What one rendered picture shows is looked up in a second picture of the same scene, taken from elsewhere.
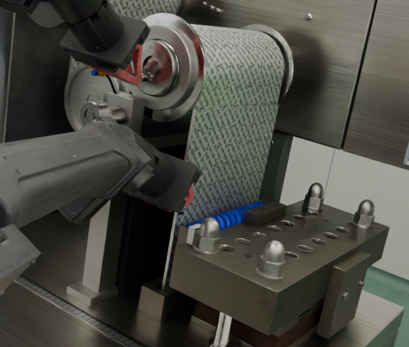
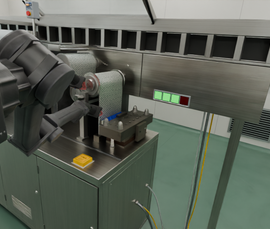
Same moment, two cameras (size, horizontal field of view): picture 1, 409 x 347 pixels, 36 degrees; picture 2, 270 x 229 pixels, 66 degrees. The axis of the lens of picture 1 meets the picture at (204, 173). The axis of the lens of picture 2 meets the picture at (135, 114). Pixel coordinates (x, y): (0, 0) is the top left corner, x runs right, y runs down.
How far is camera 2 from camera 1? 41 cm
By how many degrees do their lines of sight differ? 5
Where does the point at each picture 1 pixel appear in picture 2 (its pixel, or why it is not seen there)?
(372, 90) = (144, 82)
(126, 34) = (80, 80)
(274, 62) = (119, 78)
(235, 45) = (107, 77)
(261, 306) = (117, 136)
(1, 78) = not seen: hidden behind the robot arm
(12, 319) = (64, 146)
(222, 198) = (110, 112)
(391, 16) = (146, 64)
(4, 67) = not seen: hidden behind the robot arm
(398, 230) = (177, 111)
